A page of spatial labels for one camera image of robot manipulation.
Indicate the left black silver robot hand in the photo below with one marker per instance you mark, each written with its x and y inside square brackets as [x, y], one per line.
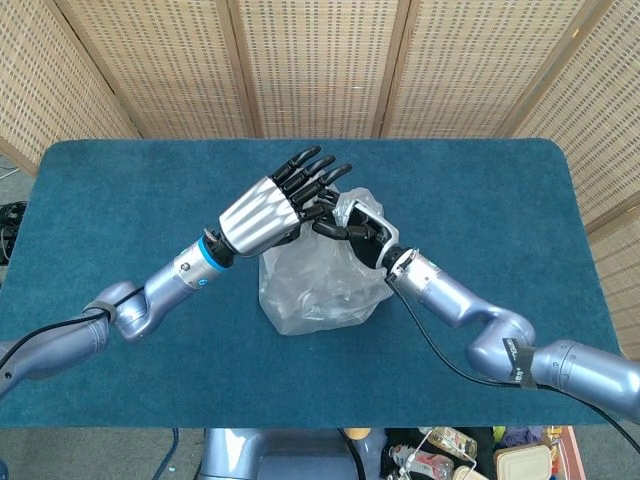
[255, 215]

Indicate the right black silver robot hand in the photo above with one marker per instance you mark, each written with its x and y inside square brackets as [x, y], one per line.
[372, 237]

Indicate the clear plastic bag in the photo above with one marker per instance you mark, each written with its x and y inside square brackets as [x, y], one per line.
[320, 285]

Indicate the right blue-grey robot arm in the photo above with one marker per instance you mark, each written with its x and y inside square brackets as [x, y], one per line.
[450, 295]

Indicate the blue carpet table mat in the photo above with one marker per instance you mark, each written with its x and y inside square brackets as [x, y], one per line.
[150, 200]

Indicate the woven bamboo folding screen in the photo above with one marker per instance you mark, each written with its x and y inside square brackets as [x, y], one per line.
[320, 65]

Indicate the orange round ball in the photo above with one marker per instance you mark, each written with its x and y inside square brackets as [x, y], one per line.
[357, 433]

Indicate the clear bottle with yellow contents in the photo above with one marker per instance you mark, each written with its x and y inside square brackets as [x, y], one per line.
[450, 440]

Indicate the plastic bottle with red label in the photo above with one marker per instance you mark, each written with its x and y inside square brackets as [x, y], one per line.
[425, 462]

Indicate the blue-grey robot torso base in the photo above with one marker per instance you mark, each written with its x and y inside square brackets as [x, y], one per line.
[280, 450]

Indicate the purple cloth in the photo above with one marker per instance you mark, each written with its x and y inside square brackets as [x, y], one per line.
[520, 436]

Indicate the white plastic container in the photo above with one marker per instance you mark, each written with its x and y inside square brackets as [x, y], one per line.
[467, 474]

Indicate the beige lidded food container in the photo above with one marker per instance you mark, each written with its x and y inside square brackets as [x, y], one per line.
[522, 462]

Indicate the pink box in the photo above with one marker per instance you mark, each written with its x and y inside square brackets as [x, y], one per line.
[570, 455]

